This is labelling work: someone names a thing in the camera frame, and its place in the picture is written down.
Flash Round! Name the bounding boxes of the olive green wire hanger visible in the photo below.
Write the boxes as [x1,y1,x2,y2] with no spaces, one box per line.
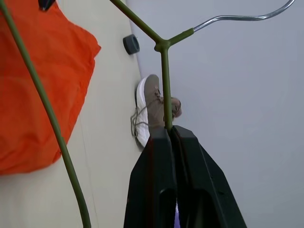
[0,0,296,228]

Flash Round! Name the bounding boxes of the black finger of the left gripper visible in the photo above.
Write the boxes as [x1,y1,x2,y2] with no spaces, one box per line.
[38,0,57,11]

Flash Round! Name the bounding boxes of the purple and white tissue box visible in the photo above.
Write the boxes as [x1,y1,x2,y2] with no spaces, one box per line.
[175,200,181,228]

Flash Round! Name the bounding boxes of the taupe sneaker with white sole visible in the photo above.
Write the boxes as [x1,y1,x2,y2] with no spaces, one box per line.
[130,74,182,152]

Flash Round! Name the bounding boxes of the black round puck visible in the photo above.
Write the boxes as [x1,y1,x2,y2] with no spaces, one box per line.
[123,34,140,56]

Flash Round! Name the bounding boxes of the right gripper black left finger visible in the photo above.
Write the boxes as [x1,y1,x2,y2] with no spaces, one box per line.
[123,129,178,228]

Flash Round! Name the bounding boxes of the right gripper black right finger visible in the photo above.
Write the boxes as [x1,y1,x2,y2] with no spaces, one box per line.
[172,125,247,228]

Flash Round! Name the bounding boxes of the orange shorts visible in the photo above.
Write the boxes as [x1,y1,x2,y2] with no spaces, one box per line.
[0,3,102,176]

